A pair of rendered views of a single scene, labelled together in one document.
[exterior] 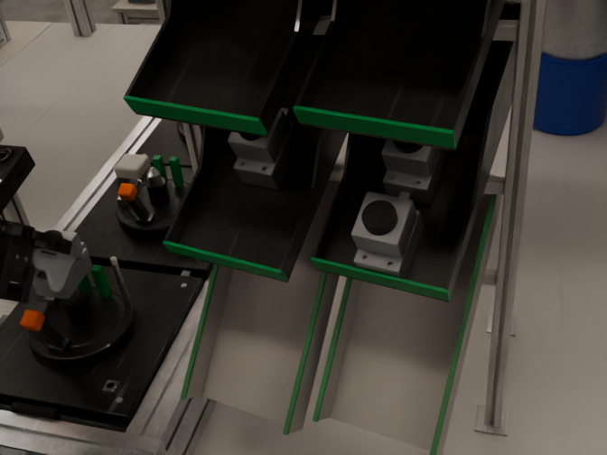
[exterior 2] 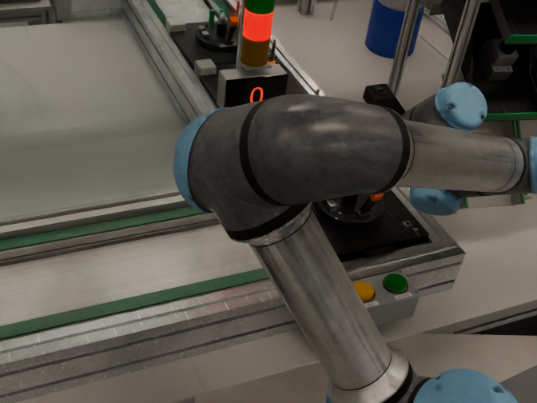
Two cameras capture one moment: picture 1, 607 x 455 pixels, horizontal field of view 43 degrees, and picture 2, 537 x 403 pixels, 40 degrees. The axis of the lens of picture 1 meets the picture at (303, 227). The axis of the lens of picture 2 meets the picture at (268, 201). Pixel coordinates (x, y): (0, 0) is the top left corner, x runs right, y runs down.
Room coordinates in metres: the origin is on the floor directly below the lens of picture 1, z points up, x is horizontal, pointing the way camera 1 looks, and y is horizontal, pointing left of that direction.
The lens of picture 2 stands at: (0.06, 1.28, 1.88)
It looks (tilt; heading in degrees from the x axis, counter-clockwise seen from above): 38 degrees down; 312
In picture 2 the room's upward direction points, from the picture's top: 8 degrees clockwise
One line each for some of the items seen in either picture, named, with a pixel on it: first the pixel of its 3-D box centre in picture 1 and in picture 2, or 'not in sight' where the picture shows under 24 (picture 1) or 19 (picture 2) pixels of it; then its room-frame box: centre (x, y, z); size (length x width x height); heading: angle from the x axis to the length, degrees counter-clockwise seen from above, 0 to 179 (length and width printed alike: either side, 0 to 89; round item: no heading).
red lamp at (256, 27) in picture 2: not in sight; (257, 21); (0.90, 0.44, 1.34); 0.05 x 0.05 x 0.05
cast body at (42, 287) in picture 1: (61, 254); not in sight; (0.73, 0.30, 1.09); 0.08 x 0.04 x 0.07; 160
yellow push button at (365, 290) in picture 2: not in sight; (362, 293); (0.55, 0.45, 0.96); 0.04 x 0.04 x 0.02
